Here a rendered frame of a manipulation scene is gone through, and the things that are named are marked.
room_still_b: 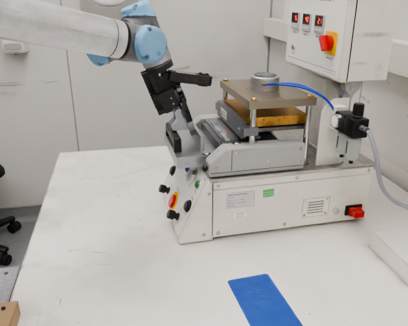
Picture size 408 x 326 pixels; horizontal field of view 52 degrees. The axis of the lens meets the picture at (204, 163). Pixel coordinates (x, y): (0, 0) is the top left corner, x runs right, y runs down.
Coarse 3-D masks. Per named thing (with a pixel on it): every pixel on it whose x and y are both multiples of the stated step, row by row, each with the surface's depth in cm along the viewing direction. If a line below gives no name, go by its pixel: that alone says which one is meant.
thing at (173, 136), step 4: (168, 124) 118; (168, 128) 115; (168, 132) 115; (172, 132) 111; (176, 132) 111; (172, 136) 109; (176, 136) 108; (172, 140) 109; (176, 140) 107; (180, 140) 107; (176, 144) 107; (180, 144) 108; (176, 148) 108; (180, 148) 108; (176, 152) 108; (180, 152) 108
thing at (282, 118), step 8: (232, 104) 119; (240, 104) 119; (240, 112) 111; (248, 112) 111; (256, 112) 111; (264, 112) 111; (272, 112) 111; (280, 112) 111; (288, 112) 111; (296, 112) 111; (248, 120) 106; (256, 120) 107; (264, 120) 108; (272, 120) 108; (280, 120) 109; (288, 120) 108; (296, 120) 110; (304, 120) 110; (264, 128) 108; (272, 128) 109; (280, 128) 109; (288, 128) 110; (296, 128) 110
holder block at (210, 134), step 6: (204, 126) 122; (204, 132) 123; (210, 132) 116; (270, 132) 116; (210, 138) 115; (216, 138) 111; (246, 138) 111; (270, 138) 111; (276, 138) 111; (216, 144) 110
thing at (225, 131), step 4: (208, 120) 123; (212, 120) 123; (216, 120) 123; (220, 120) 123; (212, 124) 120; (216, 124) 120; (220, 124) 120; (224, 124) 120; (216, 128) 116; (220, 128) 116; (224, 128) 116; (228, 128) 116; (220, 132) 113; (224, 132) 113; (228, 132) 113; (232, 132) 113; (224, 136) 110; (228, 136) 110; (232, 136) 110; (236, 136) 110
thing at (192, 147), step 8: (192, 120) 121; (168, 136) 120; (184, 136) 120; (192, 136) 118; (200, 136) 108; (168, 144) 117; (184, 144) 114; (192, 144) 114; (200, 144) 109; (208, 144) 114; (184, 152) 109; (192, 152) 109; (200, 152) 109; (208, 152) 109; (176, 160) 105; (184, 160) 106; (192, 160) 106; (200, 160) 107
